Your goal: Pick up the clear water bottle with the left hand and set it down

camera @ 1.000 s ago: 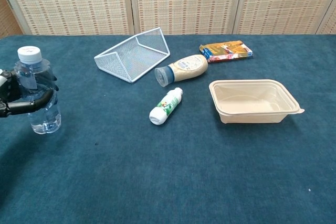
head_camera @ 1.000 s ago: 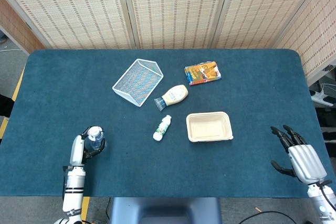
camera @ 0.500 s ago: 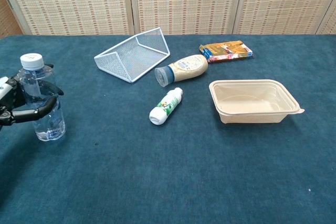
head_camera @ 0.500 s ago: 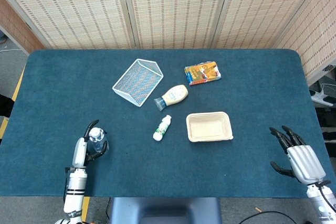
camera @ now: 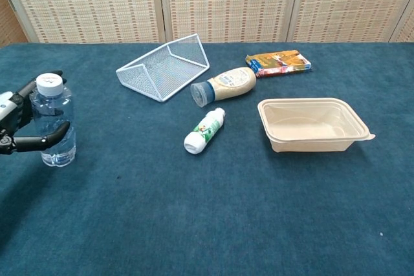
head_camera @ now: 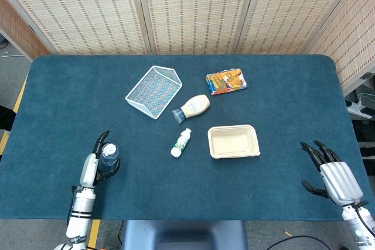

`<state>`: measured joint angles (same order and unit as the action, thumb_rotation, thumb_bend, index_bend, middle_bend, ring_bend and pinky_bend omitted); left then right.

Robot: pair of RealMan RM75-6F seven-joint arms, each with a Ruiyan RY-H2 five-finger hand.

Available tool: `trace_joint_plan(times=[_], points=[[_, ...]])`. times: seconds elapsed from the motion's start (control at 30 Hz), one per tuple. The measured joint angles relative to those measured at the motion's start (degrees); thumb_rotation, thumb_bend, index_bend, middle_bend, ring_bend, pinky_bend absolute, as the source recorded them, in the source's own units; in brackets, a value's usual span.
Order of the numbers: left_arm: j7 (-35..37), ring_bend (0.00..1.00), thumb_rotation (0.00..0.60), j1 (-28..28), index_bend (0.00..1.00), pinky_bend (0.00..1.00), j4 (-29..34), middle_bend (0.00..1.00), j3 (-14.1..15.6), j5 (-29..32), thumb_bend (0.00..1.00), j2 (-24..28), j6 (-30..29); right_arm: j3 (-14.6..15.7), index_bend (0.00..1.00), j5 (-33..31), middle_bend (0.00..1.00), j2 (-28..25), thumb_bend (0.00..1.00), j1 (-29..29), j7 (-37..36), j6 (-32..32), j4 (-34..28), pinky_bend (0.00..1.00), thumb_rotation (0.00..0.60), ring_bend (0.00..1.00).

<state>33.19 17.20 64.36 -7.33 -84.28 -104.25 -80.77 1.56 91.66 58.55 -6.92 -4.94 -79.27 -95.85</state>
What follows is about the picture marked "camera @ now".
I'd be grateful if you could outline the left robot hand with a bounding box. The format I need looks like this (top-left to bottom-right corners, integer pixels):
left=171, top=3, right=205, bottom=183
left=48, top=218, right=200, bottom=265
left=0, top=70, right=71, bottom=156

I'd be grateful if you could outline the transparent plastic water bottle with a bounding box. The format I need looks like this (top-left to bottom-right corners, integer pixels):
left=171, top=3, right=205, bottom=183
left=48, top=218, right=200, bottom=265
left=29, top=73, right=77, bottom=167

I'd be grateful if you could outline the small white green bottle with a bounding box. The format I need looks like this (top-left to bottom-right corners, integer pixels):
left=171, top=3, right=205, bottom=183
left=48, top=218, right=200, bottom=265
left=183, top=107, right=226, bottom=154

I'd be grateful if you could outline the beige sauce squeeze bottle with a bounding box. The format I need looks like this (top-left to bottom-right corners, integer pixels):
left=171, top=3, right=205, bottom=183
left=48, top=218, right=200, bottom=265
left=190, top=66, right=257, bottom=108

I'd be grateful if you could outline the teal felt table cloth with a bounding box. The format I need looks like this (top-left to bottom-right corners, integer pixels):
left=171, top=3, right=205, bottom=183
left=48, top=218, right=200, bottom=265
left=0, top=42, right=414, bottom=276

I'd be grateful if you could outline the yellow colourful snack packet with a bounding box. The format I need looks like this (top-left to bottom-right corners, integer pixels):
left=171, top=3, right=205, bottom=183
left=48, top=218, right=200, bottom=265
left=245, top=49, right=314, bottom=79

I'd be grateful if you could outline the beige plastic food container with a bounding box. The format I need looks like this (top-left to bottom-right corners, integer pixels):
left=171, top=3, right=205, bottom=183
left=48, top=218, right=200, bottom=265
left=257, top=97, right=376, bottom=153

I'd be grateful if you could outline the white wire mesh basket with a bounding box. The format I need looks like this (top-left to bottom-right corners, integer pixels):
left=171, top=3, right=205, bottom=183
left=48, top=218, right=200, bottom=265
left=115, top=33, right=210, bottom=103

